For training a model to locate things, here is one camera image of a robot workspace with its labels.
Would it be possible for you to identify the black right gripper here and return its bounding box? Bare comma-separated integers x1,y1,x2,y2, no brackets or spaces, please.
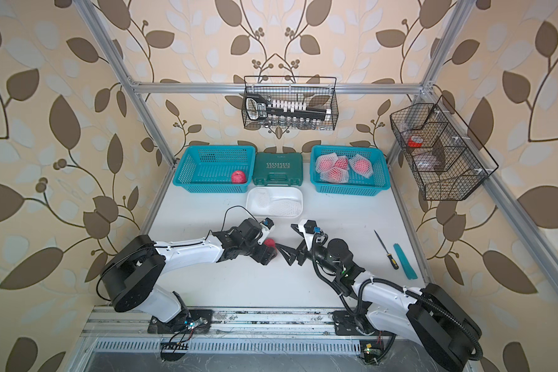
277,224,341,277

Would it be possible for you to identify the red apple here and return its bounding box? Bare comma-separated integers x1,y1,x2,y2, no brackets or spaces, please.
263,238,276,249
231,170,247,184

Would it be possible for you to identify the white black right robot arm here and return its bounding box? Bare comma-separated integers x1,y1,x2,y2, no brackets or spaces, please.
276,233,484,371

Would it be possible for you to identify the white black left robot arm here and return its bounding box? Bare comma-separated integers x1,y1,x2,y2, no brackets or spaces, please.
99,218,277,332

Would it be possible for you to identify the white plastic tray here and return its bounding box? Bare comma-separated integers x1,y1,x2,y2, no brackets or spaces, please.
246,187,304,218

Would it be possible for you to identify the green plastic tool case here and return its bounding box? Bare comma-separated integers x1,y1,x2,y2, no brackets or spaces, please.
252,153,304,187

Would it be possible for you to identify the netted apple front middle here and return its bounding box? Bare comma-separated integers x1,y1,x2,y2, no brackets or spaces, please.
319,167,350,184

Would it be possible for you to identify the teal right plastic basket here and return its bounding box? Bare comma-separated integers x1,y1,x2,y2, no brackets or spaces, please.
310,145,391,196

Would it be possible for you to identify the teal plastic basket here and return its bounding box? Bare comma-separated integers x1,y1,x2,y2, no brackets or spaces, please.
172,145,256,193
310,145,391,196

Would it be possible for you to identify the black yellow screwdriver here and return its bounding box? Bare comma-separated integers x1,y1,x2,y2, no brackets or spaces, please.
374,230,399,270

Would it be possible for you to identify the netted apple back middle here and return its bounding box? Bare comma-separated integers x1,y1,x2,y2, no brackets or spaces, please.
334,156,350,171

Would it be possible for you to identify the teal left plastic basket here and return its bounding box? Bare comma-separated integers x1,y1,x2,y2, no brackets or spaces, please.
172,145,256,193

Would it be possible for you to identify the teal flat tool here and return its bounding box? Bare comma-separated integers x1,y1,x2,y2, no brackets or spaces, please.
394,243,419,280

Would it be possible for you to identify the black white tool in basket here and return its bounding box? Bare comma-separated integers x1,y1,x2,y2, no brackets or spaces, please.
243,95,333,122

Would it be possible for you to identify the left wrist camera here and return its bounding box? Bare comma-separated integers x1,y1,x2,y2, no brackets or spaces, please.
257,218,274,245

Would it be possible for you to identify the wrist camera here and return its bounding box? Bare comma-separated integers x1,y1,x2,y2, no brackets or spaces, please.
257,218,274,245
291,219,326,250

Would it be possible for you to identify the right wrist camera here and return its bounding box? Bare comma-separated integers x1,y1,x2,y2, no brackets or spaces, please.
291,219,326,250

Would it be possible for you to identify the black wire basket back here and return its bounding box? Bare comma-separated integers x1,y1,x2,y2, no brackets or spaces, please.
241,74,339,133

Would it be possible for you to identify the black wire basket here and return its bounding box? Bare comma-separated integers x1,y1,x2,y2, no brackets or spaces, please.
241,74,339,133
390,95,499,202

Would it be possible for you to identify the red object in wire basket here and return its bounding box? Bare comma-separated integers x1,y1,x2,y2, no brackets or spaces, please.
407,135,424,149

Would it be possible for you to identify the black wire basket right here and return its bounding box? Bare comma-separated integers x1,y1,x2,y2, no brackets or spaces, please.
390,95,499,202

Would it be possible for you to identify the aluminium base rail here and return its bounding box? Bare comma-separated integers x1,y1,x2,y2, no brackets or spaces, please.
81,306,366,339

